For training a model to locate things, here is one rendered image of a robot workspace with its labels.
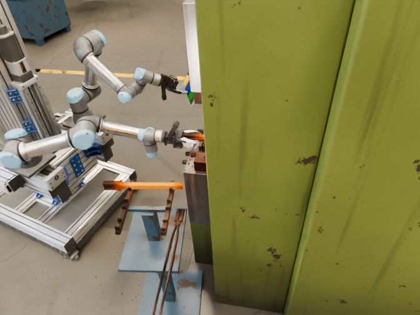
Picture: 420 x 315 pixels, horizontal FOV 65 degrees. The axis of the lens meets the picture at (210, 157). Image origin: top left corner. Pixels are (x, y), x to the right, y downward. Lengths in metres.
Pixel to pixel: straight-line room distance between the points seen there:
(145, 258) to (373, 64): 1.32
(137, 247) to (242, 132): 0.89
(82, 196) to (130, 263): 1.24
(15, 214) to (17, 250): 0.29
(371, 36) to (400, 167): 0.46
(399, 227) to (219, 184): 0.71
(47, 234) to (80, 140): 0.97
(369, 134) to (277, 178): 0.42
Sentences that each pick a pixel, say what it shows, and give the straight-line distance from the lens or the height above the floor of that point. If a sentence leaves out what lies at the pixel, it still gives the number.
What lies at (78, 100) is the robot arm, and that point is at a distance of 2.47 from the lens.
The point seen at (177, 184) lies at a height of 0.98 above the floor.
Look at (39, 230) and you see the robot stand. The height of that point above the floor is 0.21.
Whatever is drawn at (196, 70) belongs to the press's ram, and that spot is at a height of 1.48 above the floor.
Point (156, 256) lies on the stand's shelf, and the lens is 1.75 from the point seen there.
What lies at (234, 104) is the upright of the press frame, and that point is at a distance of 1.16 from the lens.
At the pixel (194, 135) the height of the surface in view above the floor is 1.01.
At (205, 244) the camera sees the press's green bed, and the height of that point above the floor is 0.26.
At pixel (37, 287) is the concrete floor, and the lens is 2.77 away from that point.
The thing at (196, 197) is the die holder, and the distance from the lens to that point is 1.94.
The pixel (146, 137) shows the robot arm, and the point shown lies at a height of 0.99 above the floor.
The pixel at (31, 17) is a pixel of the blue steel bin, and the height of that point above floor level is 0.48.
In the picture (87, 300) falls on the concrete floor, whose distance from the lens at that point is 2.57.
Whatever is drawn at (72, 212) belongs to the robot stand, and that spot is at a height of 0.21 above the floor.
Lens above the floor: 2.16
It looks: 41 degrees down
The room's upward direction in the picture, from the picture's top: 3 degrees counter-clockwise
